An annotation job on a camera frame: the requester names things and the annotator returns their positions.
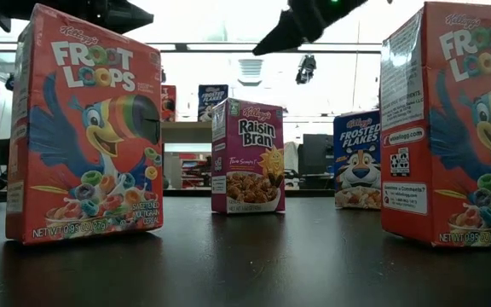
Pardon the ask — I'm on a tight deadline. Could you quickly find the black hanging ceiling camera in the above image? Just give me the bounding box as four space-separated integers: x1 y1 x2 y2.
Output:
295 54 317 85

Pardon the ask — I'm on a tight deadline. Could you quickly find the magenta Raisin Bran cereal box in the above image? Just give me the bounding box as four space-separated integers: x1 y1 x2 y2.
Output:
211 98 286 215

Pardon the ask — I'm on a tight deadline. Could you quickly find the blue Frosted Flakes cereal box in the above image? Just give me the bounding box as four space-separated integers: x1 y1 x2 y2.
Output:
197 84 229 123
332 110 382 211

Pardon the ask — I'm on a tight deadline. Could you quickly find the thin hanging ceiling cable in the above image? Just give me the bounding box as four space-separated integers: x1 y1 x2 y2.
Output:
350 42 361 113

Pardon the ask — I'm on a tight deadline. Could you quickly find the red Froot Loops cereal box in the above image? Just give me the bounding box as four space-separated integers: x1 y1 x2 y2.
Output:
380 1 491 248
161 84 177 123
5 3 165 245

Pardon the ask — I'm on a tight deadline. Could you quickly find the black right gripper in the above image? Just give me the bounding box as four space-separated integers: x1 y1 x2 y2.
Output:
251 0 370 56

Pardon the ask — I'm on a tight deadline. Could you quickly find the large black equipment cabinet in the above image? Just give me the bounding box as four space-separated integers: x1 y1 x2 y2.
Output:
298 134 335 190

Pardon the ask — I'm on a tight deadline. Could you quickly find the black table mat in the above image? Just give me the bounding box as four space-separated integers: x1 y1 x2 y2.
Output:
0 196 491 307

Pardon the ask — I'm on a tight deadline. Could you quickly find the red storage shelf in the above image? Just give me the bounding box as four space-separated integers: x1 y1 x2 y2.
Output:
180 152 212 188

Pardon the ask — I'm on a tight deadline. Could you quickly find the ceiling air vent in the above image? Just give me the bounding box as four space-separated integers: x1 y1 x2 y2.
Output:
236 58 264 87

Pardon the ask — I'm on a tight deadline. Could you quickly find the small black monitor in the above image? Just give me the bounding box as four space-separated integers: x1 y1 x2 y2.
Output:
0 138 11 166

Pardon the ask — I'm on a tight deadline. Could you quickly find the white cloth cover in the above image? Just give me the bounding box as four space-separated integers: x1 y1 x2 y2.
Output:
283 142 300 188

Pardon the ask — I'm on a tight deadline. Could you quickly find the black metal table frame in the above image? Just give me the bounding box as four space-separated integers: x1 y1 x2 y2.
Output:
162 188 336 198

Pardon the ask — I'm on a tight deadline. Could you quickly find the wooden shelf with black frame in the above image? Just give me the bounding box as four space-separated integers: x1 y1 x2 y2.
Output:
161 121 213 144

